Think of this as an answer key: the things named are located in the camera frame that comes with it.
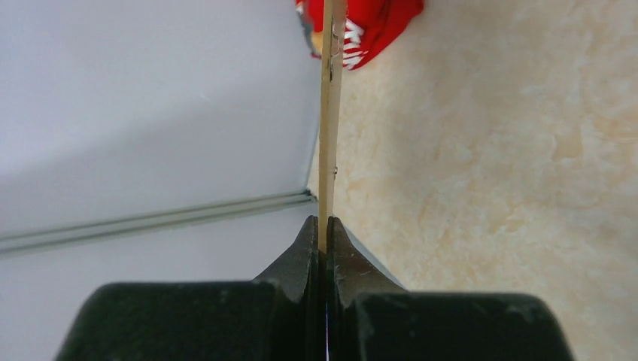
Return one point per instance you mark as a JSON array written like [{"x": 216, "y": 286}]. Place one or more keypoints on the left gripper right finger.
[{"x": 370, "y": 317}]

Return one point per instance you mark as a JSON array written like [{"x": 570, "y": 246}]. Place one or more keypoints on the brown backing board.
[{"x": 331, "y": 84}]

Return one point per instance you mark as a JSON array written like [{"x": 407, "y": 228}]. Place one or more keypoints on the red crumpled cloth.
[{"x": 370, "y": 26}]

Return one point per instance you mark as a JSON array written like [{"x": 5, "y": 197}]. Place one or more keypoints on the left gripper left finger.
[{"x": 277, "y": 315}]

